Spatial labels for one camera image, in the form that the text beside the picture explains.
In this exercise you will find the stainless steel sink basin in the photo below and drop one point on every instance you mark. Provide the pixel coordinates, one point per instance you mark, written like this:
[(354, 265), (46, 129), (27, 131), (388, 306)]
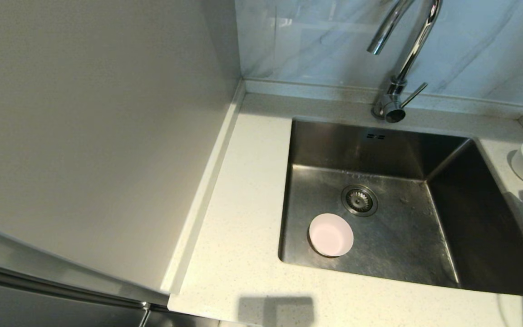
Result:
[(402, 236)]

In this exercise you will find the tall white side panel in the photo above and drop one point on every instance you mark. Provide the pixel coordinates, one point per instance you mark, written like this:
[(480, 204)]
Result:
[(84, 136)]

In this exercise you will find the stainless steel refrigerator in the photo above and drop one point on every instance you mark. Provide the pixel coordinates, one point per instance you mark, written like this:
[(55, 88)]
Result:
[(39, 304)]

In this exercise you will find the chrome gooseneck faucet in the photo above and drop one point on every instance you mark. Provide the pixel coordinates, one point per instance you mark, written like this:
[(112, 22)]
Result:
[(393, 97)]

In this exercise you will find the round metal drain strainer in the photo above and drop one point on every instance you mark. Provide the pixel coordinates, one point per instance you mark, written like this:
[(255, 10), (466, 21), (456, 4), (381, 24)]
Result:
[(359, 200)]

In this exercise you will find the pink ceramic bowl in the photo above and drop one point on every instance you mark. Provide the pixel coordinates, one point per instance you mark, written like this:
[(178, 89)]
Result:
[(331, 235)]

